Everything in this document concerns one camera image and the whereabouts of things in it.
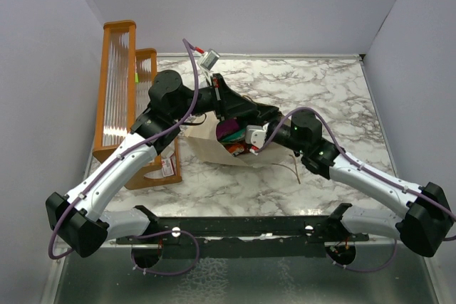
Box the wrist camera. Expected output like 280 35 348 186
244 123 269 155
197 49 220 75

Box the red snack packet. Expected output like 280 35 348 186
224 142 253 157

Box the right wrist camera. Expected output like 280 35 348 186
244 123 269 155

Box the red white label card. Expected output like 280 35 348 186
160 151 177 178

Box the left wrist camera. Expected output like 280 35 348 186
197 49 220 75

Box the teal snack packet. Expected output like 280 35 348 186
220 129 246 143

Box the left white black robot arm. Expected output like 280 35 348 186
45 70 260 258

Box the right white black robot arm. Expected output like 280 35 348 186
264 108 455 258

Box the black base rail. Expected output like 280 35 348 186
116 204 368 259

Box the beige paper bag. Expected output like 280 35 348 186
184 112 301 184

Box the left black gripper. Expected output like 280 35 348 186
171 73 258 121

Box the magenta snack packet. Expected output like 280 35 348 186
216 118 240 140

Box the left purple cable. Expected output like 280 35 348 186
48 38 207 277

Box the wooden tiered display rack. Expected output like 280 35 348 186
91 20 183 190

